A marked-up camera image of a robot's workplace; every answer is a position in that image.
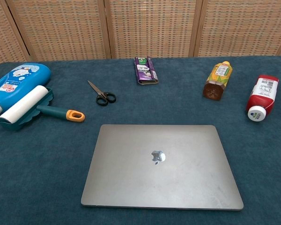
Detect grey closed laptop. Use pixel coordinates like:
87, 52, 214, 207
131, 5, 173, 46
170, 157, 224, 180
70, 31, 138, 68
81, 124, 244, 211

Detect red bottle white cap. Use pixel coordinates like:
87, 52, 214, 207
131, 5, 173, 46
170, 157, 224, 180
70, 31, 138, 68
245, 75, 280, 122

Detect blue detergent bottle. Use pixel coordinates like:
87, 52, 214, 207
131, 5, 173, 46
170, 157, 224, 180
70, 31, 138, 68
0, 63, 52, 117

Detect purple snack packet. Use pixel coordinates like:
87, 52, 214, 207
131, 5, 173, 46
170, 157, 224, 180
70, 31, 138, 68
133, 56, 159, 86

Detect woven folding screen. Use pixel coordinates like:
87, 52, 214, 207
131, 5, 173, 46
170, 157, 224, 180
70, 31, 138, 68
0, 0, 281, 68

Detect black handled scissors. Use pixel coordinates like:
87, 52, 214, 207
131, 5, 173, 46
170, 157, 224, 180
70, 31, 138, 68
87, 80, 117, 106

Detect teal table cloth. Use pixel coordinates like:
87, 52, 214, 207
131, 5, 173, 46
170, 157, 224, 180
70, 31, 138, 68
0, 55, 281, 225

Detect yellow label tea bottle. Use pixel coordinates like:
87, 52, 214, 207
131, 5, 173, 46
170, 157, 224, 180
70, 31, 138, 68
202, 61, 234, 101

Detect teal lint roller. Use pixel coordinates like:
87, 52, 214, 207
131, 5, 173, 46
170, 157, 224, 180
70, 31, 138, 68
0, 85, 86, 131

